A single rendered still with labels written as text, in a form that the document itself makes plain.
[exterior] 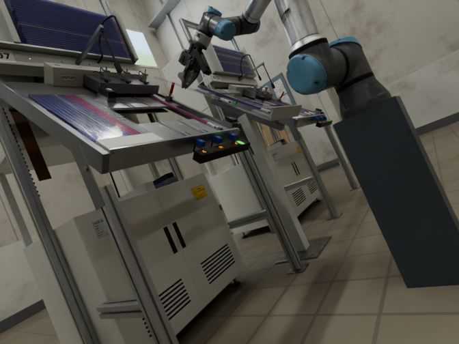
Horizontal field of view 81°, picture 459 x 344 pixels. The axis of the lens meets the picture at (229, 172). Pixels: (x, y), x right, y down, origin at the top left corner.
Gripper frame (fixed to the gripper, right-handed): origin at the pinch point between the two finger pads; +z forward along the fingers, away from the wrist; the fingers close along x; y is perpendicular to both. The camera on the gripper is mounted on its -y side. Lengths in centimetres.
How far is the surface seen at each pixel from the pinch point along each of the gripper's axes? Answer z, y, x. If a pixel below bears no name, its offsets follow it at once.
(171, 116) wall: 160, 305, -364
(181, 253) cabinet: 58, -48, 18
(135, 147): 12, -32, 49
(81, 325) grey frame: 83, -43, 53
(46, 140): 49, 29, 39
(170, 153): 14.8, -32.9, 33.2
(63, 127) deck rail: 17, -13, 59
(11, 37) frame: 13, 51, 49
